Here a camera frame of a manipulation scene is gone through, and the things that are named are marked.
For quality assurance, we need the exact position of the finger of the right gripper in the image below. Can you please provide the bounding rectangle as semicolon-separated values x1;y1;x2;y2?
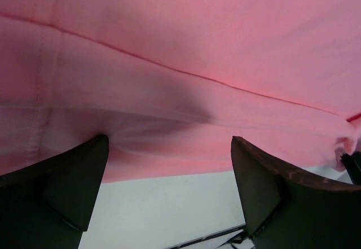
341;152;361;184

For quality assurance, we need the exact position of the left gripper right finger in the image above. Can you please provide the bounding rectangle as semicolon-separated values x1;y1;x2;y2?
231;137;360;249

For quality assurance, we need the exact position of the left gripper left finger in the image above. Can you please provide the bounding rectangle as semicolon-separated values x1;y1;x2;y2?
1;135;109;249

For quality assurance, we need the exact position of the pink t shirt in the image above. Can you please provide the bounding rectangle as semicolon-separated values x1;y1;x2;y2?
1;0;360;182

